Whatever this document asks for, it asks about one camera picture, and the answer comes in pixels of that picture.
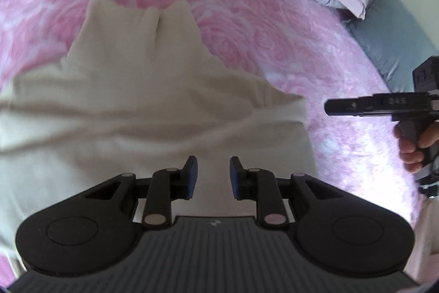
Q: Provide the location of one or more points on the cream white garment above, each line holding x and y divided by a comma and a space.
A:
138, 92

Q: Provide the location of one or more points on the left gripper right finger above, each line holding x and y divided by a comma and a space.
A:
261, 187

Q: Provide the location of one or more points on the pink floral bed blanket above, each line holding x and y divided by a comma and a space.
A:
298, 46

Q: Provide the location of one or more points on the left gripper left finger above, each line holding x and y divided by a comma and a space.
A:
163, 188

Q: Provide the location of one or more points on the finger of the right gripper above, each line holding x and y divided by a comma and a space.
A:
370, 106

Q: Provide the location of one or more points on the blue grey square cushion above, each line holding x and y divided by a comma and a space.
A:
394, 42

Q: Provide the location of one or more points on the person's right hand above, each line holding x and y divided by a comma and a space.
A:
410, 153

